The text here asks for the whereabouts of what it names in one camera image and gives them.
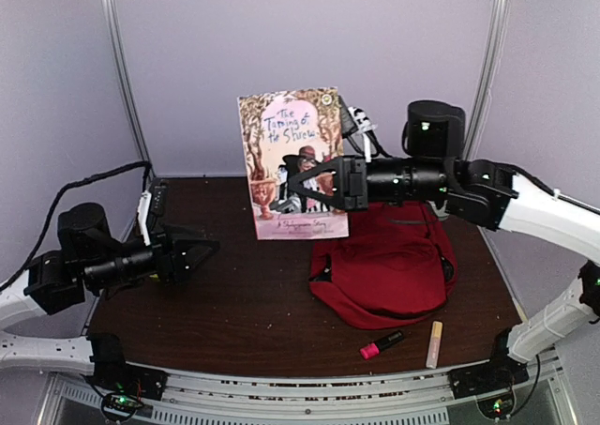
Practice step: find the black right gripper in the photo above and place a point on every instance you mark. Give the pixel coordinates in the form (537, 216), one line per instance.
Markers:
(351, 202)

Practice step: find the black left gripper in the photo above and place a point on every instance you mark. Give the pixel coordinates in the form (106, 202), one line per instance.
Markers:
(172, 267)

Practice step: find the pink illustrated paperback book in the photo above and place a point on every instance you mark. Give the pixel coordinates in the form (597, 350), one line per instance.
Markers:
(287, 133)

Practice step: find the red student backpack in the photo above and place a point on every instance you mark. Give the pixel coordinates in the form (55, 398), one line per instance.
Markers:
(396, 267)

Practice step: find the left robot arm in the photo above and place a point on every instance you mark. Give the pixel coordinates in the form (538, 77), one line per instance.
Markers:
(90, 261)

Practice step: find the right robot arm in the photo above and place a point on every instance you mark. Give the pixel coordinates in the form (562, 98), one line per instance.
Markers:
(492, 195)

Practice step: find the pink black highlighter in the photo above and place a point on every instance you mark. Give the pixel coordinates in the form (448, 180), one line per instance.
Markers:
(376, 347)

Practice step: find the pale yellow highlighter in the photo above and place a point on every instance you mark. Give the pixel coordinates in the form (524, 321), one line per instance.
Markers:
(434, 345)

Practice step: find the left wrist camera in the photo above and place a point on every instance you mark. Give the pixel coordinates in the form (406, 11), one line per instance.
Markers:
(151, 207)

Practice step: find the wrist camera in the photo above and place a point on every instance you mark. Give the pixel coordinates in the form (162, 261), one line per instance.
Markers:
(151, 207)
(357, 130)

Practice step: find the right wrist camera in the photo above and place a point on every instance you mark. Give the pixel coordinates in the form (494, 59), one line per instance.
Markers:
(357, 130)

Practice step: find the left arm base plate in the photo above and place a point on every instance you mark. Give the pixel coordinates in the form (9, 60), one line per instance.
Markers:
(133, 380)

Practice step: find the front aluminium rail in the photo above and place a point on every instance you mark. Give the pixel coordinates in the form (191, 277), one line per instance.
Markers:
(422, 397)

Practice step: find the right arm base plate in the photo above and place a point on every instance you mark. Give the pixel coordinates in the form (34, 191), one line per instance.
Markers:
(486, 377)

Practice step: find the right aluminium frame post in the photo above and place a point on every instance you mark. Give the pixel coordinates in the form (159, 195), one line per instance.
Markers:
(490, 64)

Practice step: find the aluminium frame post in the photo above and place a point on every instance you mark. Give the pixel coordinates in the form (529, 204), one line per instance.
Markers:
(490, 64)
(126, 90)

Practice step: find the left aluminium frame post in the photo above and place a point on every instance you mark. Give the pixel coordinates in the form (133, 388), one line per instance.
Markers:
(126, 90)

